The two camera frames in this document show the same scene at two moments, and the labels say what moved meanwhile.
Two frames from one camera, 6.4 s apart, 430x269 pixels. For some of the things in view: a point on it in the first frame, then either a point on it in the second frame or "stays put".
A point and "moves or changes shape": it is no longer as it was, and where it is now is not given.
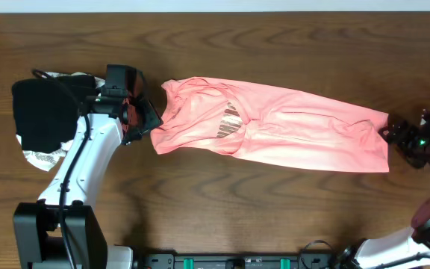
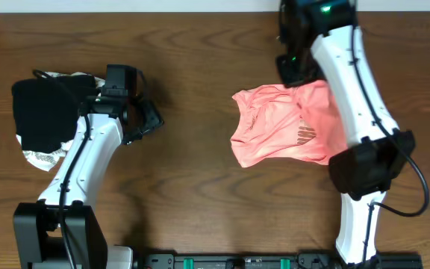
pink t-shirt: (208, 116) moves or changes shape
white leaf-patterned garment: (48, 161) stays put
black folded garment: (45, 110) stays put
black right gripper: (402, 134) -> (290, 75)
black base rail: (303, 261) stays put
